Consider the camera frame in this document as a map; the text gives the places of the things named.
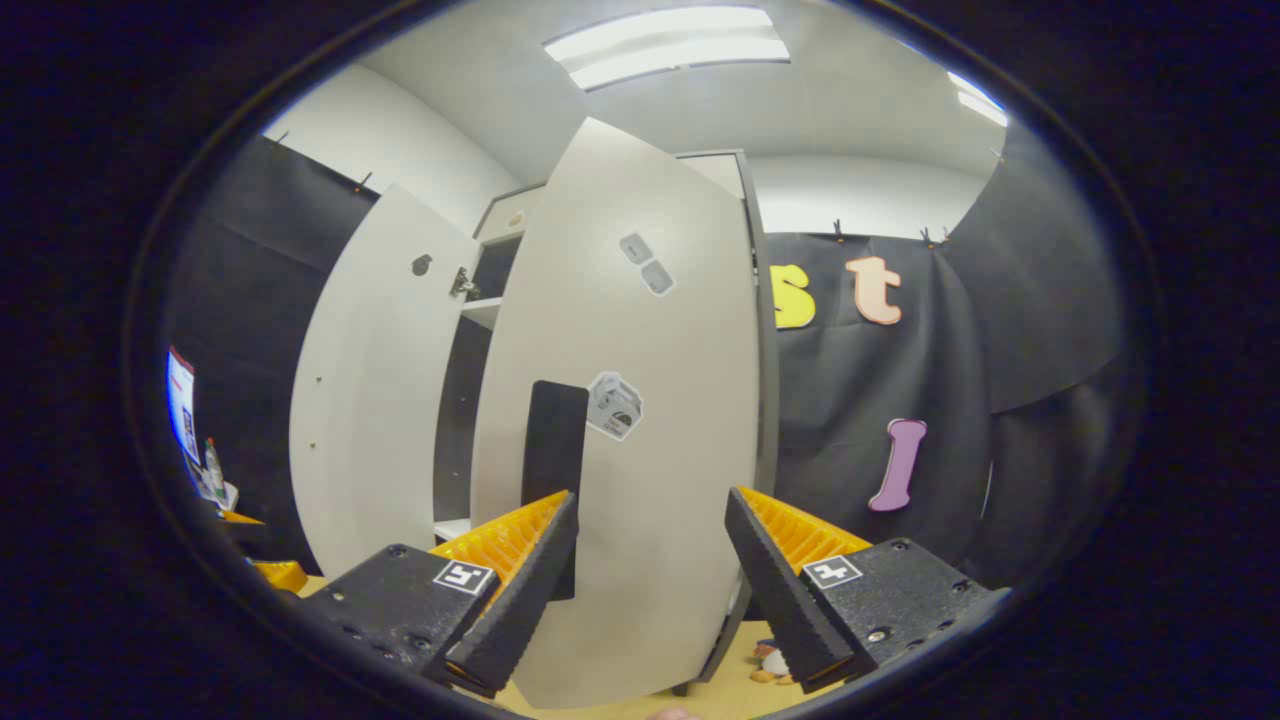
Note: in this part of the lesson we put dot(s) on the bright screen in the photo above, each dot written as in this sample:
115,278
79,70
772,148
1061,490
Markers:
181,405

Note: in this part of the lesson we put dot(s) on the small green capped bottle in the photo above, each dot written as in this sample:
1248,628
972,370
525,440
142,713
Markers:
214,470

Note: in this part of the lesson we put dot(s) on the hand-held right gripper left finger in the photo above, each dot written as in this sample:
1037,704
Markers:
520,610

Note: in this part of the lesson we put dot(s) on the black backdrop cloth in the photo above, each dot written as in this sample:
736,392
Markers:
250,330
1000,330

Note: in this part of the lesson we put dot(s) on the ceiling light panel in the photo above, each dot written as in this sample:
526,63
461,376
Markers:
978,100
665,45

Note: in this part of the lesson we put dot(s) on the white and grey cabinet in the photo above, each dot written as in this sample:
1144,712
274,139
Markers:
460,420

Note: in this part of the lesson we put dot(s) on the white cabinet door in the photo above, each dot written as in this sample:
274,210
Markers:
660,450
380,400

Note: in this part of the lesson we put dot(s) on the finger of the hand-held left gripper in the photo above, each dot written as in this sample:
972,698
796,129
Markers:
242,518
282,577

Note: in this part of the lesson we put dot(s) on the penguin plush toy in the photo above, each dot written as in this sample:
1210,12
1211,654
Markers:
772,662

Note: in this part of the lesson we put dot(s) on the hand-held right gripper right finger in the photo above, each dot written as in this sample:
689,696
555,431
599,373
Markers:
775,600

